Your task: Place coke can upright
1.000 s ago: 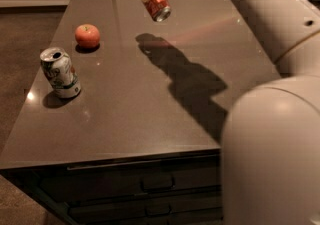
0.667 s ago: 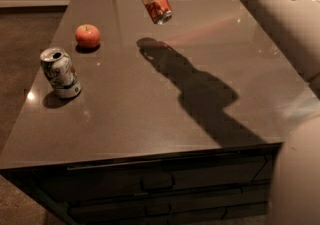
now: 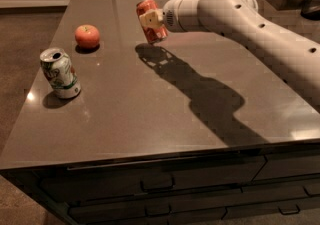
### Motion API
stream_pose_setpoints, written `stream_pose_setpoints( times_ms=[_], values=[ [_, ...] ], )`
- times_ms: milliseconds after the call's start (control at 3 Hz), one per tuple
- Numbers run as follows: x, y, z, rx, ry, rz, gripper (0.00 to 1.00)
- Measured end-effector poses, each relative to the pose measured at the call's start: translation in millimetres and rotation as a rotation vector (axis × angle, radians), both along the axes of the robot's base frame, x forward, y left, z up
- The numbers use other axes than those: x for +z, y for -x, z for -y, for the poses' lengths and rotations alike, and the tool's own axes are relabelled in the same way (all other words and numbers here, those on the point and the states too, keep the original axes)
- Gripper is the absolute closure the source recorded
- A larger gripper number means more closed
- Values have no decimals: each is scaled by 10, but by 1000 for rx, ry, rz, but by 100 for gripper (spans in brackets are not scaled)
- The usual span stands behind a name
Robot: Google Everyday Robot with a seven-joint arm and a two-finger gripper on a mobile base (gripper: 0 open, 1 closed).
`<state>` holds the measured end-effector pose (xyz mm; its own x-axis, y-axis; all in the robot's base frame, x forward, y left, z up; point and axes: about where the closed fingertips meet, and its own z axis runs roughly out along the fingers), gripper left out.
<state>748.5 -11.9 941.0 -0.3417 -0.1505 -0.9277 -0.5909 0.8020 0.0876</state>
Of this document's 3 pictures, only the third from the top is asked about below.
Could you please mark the dark drawer cabinet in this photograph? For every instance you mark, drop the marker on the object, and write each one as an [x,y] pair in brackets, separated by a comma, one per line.
[177,191]

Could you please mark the red coke can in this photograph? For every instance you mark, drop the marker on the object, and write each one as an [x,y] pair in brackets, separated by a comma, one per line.
[151,20]

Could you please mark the red apple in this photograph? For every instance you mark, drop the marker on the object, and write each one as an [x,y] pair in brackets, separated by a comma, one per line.
[87,36]

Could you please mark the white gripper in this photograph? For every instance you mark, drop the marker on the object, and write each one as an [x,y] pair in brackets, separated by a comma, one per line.
[169,15]

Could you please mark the green white soda can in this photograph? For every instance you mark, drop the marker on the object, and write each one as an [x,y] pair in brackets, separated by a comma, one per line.
[60,73]

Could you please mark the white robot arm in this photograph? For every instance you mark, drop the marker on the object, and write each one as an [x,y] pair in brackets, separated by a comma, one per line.
[290,56]

